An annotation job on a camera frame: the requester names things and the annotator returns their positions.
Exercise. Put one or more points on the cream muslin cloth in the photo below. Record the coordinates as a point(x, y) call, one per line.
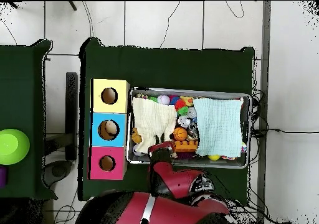
point(154, 119)

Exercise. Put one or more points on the lime green plastic bowl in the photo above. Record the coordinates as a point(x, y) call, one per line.
point(12, 146)

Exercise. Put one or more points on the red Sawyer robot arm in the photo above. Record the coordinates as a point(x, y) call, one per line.
point(179, 181)

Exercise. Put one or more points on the wooden box with three holes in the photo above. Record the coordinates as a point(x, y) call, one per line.
point(117, 104)

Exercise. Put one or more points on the shallow metal mesh bin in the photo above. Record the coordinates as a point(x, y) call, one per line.
point(224, 163)

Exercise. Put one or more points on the orange toy basketball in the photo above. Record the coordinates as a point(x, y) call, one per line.
point(180, 134)

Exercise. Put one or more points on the orange plastic toy brick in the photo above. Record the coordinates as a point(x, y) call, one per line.
point(187, 145)

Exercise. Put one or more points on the black and white soccer ball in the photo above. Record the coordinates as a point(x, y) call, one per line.
point(137, 151)

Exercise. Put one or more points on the white toy baseball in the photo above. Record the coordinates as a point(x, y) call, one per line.
point(164, 99)

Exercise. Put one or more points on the small yellow ball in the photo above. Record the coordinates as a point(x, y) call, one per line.
point(213, 157)

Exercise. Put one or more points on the light blue muslin cloth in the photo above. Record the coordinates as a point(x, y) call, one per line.
point(219, 127)

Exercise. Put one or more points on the black upright panel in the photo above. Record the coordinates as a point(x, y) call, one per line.
point(71, 109)

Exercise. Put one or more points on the grey round base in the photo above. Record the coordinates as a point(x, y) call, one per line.
point(58, 171)

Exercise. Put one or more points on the purple object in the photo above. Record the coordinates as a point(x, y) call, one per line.
point(2, 176)

